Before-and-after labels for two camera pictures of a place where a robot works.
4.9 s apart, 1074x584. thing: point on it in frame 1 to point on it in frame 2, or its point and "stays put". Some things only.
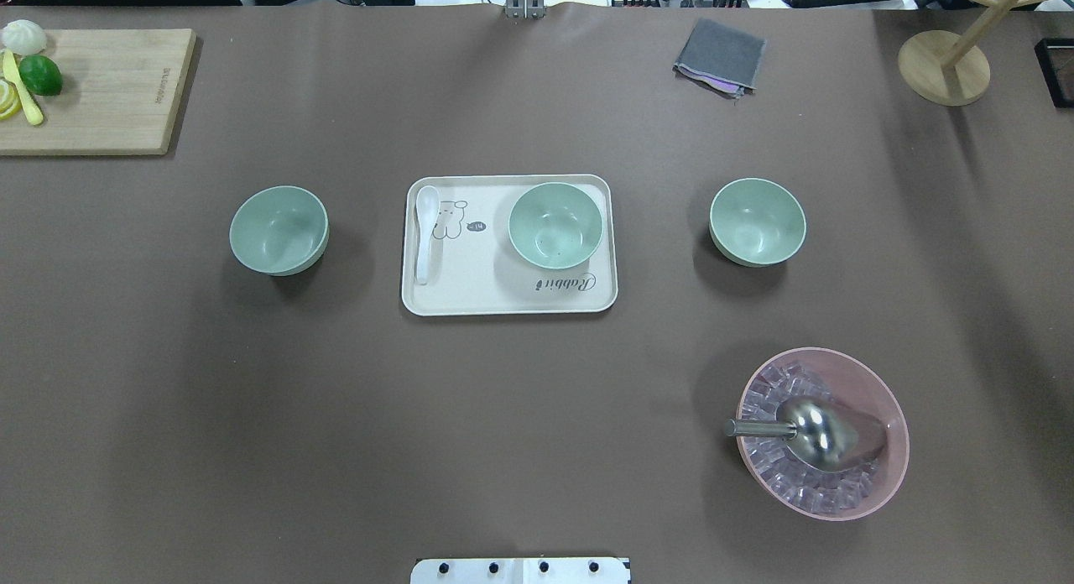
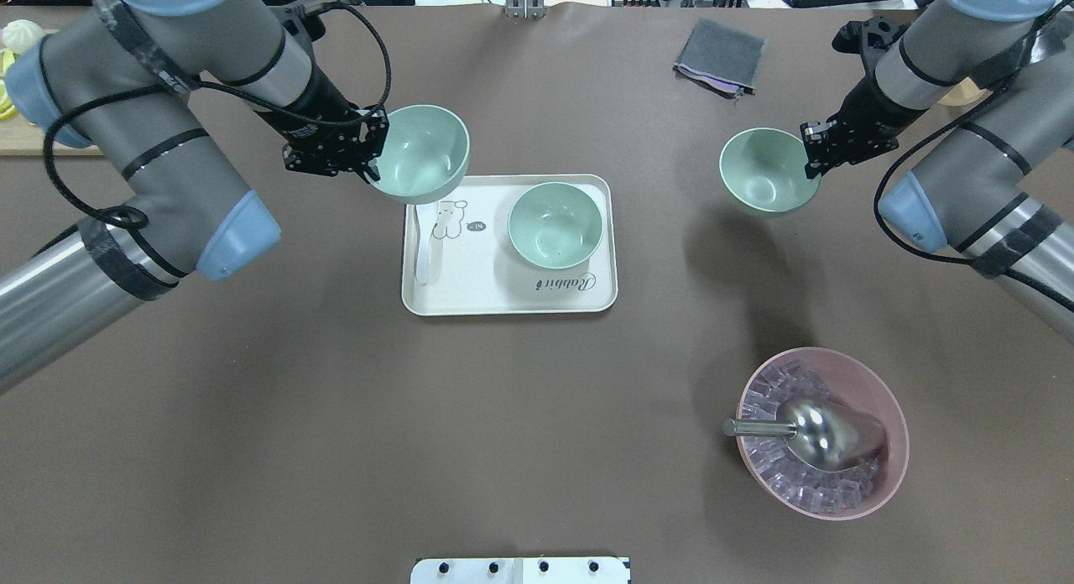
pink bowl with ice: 778,466 stays put
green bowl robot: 280,231 to 425,153
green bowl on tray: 555,225 stays put
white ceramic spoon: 428,202 stays put
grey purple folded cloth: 725,59 stays put
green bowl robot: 757,222 to 763,171
